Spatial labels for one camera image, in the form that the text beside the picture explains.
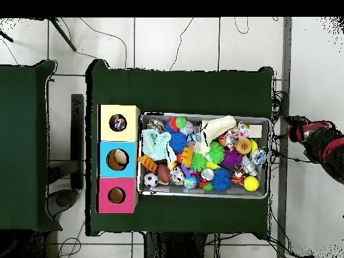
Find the colourful print cloth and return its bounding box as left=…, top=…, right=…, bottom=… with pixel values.
left=218, top=120, right=251, bottom=151

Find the purple spiky rubber ball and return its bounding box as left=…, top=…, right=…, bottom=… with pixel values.
left=221, top=148, right=243, bottom=169

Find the cream yellow cloth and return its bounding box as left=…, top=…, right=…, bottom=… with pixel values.
left=200, top=115, right=237, bottom=155

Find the wide orange studded block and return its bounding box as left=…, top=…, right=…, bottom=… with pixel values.
left=179, top=145, right=194, bottom=167

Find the brown toy football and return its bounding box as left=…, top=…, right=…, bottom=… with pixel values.
left=157, top=164, right=171, bottom=185

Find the long orange toy block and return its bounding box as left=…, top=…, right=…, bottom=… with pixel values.
left=137, top=155, right=159, bottom=173

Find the small colourful patterned cloth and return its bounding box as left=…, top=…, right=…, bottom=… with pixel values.
left=109, top=114, right=127, bottom=132

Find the silver mesh bin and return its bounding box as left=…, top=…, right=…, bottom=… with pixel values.
left=137, top=112, right=272, bottom=200

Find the wooden box with three holes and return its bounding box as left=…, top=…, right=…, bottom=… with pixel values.
left=96, top=103, right=141, bottom=214

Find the yellow ball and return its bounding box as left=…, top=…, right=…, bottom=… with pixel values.
left=243, top=175, right=260, bottom=192

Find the blue spiky rubber ball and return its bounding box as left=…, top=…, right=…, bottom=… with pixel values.
left=210, top=167, right=232, bottom=191

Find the dark green tablecloth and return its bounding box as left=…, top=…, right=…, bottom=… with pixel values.
left=85, top=59, right=275, bottom=240
left=0, top=59, right=62, bottom=232

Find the blue globe ball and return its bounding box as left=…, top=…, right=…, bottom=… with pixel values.
left=183, top=176, right=198, bottom=189

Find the mint green cloth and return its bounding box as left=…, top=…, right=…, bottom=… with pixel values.
left=141, top=128, right=177, bottom=162

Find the black and white soccer ball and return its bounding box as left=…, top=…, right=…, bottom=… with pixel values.
left=143, top=172, right=159, bottom=188

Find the grey round stand base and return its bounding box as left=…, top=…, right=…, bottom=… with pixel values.
left=47, top=189, right=79, bottom=218

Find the black tripod leg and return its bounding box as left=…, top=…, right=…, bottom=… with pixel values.
left=49, top=17, right=77, bottom=52
left=0, top=30, right=14, bottom=43

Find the thin black floor cable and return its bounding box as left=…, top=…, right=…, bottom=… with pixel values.
left=271, top=150, right=312, bottom=164

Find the black cable bundle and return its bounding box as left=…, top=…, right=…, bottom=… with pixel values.
left=271, top=91, right=291, bottom=140

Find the grey floor cable cover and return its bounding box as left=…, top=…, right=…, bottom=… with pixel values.
left=276, top=17, right=293, bottom=258

